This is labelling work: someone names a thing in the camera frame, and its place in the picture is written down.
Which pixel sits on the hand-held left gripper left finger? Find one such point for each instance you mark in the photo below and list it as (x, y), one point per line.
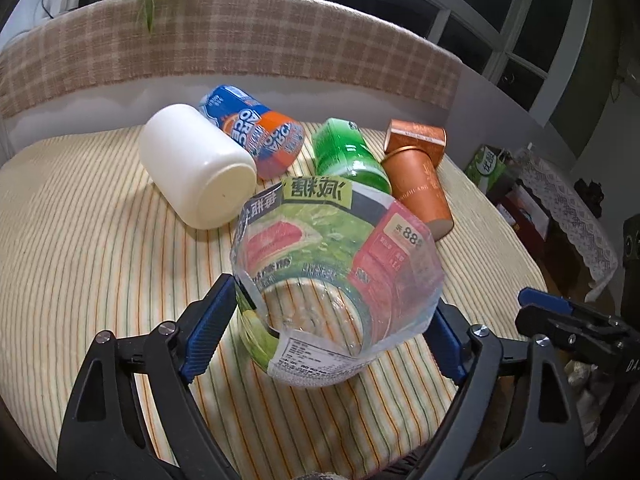
(210, 325)

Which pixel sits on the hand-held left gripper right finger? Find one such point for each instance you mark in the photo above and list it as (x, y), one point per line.
(447, 345)

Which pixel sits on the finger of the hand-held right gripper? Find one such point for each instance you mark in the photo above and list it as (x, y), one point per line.
(560, 332)
(542, 297)

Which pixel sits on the orange paper cup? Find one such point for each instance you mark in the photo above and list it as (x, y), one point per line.
(415, 185)

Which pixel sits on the blue and orange cookie cup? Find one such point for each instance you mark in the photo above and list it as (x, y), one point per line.
(260, 127)

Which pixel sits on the red and white box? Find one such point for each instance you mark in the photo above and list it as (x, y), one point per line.
(525, 215)

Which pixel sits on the black speaker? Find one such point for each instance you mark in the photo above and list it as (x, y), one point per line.
(632, 260)

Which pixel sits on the lace-covered side table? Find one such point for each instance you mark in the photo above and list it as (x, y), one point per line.
(565, 205)

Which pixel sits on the striped tablecloth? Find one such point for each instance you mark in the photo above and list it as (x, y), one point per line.
(100, 240)

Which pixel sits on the green carton box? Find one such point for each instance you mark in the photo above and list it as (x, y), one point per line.
(487, 167)

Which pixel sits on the white plastic jar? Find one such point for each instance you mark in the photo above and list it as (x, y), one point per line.
(195, 160)

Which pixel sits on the orange cardboard box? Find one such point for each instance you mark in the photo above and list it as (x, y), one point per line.
(417, 135)

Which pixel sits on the green plastic bottle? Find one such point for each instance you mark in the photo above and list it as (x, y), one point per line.
(350, 155)

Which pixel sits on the plaid sofa backrest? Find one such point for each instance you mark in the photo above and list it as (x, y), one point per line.
(225, 40)

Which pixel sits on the white framed window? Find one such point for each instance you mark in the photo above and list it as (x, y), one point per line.
(480, 5)

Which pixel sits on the white power adapter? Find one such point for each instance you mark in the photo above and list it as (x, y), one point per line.
(62, 2)

